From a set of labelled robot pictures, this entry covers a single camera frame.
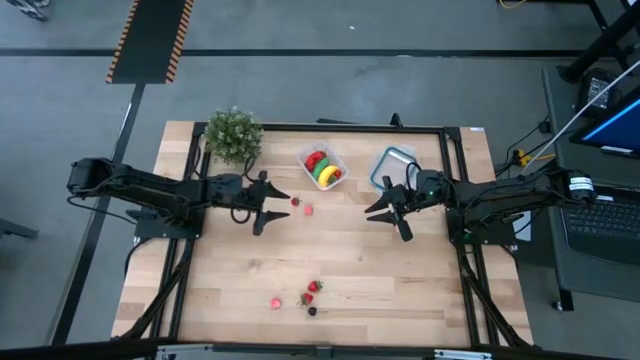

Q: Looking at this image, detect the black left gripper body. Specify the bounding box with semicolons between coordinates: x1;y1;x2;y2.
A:
209;170;269;237

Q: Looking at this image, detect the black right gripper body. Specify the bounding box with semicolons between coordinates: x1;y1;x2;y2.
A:
382;169;454;243

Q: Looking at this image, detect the red toy pepper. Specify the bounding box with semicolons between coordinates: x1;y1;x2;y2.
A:
305;150;327;174

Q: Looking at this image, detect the yellow toy banana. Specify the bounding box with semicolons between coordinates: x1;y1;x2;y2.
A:
317;165;341;189

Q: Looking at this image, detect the blue-rimmed clear container lid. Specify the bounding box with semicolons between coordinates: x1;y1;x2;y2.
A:
368;144;420;194

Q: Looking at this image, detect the green artificial potted plant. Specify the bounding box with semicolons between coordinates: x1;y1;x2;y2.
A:
203;105;265;166

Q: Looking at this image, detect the clear plastic food container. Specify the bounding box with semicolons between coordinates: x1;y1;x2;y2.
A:
296;140;350;192

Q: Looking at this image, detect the white paper sheet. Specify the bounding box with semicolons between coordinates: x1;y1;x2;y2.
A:
512;209;534;242

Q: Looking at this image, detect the silver aluminium extrusion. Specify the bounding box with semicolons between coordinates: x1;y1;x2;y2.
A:
433;348;494;360
155;342;215;360

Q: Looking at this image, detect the black hazard-striped floor mat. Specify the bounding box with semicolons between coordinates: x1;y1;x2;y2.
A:
105;0;195;85

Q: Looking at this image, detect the grey desk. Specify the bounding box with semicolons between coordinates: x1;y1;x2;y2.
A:
542;64;640;304

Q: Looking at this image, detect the black laptop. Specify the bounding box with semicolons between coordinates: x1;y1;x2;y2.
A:
558;184;640;266

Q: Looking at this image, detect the black power adapter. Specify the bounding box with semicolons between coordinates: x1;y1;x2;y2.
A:
574;68;624;119

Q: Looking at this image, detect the blue-lit computer screen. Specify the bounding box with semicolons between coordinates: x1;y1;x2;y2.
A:
569;94;640;161

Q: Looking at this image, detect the black metal pole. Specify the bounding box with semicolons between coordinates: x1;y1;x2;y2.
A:
557;2;640;84

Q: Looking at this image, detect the black furniture foot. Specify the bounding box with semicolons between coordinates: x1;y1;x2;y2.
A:
0;218;39;241

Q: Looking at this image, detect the black crossbar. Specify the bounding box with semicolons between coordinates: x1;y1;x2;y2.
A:
0;337;640;360

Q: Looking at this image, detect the person's foot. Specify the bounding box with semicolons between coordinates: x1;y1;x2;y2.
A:
5;0;51;22

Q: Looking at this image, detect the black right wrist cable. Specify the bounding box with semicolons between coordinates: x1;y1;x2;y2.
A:
404;160;424;190

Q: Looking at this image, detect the black metal table frame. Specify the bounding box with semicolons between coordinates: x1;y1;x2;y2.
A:
110;112;535;351

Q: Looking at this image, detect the white cable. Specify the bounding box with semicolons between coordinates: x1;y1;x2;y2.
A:
519;59;640;174

